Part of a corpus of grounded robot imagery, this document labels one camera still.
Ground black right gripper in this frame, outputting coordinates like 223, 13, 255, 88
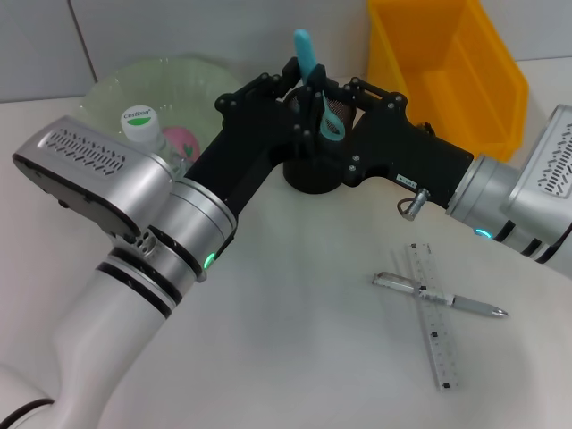
343, 76, 475, 211

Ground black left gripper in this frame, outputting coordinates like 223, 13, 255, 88
185, 57, 328, 215

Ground blue teal scissors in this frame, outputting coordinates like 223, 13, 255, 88
292, 29, 346, 142

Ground pink peach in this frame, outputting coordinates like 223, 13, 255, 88
162, 126, 201, 161

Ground clear green-label water bottle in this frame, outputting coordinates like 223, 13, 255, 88
120, 105, 189, 178

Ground clear plastic ruler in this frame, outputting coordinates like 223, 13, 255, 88
404, 242, 463, 393

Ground black mesh pen cup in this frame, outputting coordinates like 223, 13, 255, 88
282, 84, 358, 195

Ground green glass fruit plate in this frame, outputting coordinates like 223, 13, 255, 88
79, 55, 245, 180

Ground silver clear pen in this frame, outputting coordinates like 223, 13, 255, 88
369, 271, 509, 319

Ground yellow plastic bin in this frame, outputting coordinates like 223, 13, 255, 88
366, 0, 530, 163

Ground grey right arm cable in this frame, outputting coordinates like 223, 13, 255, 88
396, 186, 431, 221

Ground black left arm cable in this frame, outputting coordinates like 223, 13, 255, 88
0, 397, 57, 425

